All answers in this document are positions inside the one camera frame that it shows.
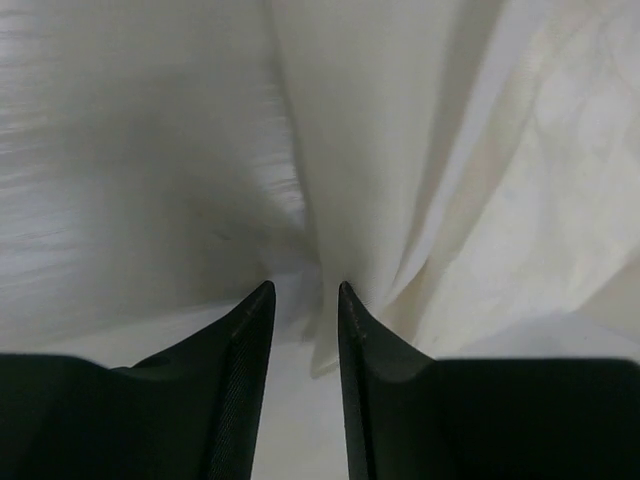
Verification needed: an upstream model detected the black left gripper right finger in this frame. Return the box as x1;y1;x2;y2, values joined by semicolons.
338;283;639;479

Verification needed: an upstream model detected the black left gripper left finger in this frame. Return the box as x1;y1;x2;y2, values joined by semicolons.
1;282;276;479

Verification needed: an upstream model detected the white skirt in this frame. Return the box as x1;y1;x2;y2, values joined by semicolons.
270;1;639;375

